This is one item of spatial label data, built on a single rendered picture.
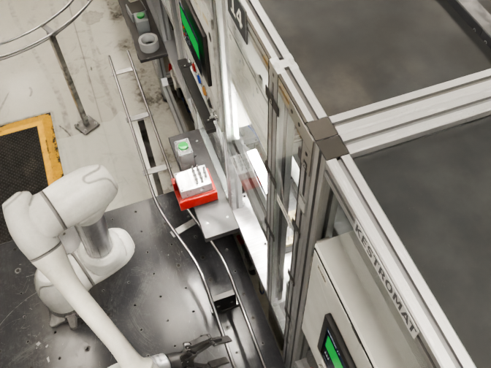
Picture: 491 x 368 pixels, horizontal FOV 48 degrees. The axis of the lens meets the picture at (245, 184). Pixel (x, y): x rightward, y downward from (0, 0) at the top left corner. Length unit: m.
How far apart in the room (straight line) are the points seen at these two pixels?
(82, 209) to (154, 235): 0.85
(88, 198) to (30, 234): 0.18
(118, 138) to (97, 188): 2.08
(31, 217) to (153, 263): 0.87
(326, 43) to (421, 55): 0.19
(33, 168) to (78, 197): 2.09
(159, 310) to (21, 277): 0.61
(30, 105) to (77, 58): 0.51
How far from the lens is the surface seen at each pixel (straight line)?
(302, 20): 1.23
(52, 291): 2.17
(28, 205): 1.64
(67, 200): 1.63
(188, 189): 2.15
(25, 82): 4.28
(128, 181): 3.48
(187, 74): 2.04
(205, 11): 1.55
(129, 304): 2.33
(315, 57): 1.15
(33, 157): 3.77
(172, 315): 2.28
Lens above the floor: 2.78
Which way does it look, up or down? 56 degrees down
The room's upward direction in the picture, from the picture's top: 3 degrees counter-clockwise
